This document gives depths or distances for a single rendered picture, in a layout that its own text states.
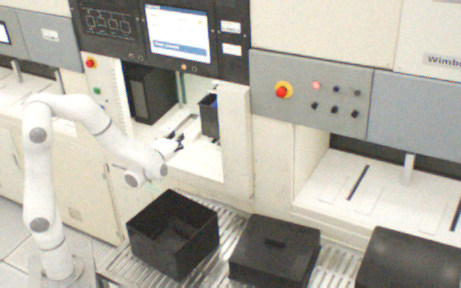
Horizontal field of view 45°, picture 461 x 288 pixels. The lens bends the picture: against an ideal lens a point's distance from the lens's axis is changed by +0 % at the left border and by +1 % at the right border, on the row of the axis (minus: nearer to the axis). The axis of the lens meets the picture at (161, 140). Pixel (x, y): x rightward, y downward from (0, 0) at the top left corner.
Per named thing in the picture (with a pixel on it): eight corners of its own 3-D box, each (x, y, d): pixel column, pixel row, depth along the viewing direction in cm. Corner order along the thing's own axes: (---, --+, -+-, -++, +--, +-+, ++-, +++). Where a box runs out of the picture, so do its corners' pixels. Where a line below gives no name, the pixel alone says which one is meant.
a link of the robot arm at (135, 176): (156, 152, 206) (139, 152, 212) (136, 171, 198) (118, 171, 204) (164, 170, 209) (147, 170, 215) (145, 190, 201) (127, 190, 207)
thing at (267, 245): (226, 278, 214) (224, 255, 206) (252, 228, 234) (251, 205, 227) (301, 302, 201) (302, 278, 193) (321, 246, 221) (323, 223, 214)
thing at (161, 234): (173, 216, 247) (168, 187, 237) (221, 242, 230) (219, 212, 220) (130, 253, 231) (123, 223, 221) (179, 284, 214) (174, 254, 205)
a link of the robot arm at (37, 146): (54, 209, 216) (56, 238, 202) (23, 211, 213) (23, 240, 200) (54, 99, 189) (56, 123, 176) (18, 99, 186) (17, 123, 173)
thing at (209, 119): (199, 140, 268) (193, 85, 250) (219, 120, 281) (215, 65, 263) (243, 153, 255) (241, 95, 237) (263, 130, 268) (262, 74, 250)
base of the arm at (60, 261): (38, 294, 219) (26, 263, 209) (38, 260, 235) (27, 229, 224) (84, 283, 221) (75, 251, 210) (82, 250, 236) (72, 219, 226)
